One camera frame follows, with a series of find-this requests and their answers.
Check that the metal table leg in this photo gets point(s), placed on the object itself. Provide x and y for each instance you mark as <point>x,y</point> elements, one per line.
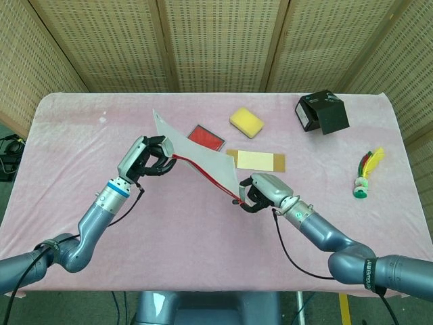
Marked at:
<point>301,308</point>

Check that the red ink pad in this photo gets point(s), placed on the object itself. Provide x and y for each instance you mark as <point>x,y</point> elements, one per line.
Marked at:
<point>209,137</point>

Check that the black box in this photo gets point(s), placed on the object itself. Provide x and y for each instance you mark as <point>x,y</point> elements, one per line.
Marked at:
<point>333,116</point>

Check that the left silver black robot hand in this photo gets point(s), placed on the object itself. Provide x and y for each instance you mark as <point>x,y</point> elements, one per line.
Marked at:
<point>132,157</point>

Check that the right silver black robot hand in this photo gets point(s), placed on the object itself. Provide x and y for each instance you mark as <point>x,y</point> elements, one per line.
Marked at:
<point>270,188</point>

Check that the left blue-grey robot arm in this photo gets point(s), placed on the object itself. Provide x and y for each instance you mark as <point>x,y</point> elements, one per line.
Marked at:
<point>91,223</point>

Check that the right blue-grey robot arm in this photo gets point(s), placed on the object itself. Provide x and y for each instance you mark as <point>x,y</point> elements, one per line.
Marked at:
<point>338,243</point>

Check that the colourful feather shuttlecock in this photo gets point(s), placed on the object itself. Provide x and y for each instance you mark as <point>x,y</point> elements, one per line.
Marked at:
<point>367,166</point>

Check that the pink fleece tablecloth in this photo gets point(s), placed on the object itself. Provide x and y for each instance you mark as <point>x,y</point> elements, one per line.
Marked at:
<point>67,169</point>

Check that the woven bamboo folding screen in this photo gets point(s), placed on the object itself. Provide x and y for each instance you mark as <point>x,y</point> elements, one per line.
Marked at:
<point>216,44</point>

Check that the clear plastic zip bag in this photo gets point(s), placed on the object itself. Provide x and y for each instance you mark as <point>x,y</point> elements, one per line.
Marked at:
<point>203,155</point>

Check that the yellow sponge with green base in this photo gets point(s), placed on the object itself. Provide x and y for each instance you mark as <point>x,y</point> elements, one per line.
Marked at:
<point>246,121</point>

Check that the blue-grey robot torso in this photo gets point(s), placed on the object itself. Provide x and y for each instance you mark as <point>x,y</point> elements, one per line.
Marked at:
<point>203,309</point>

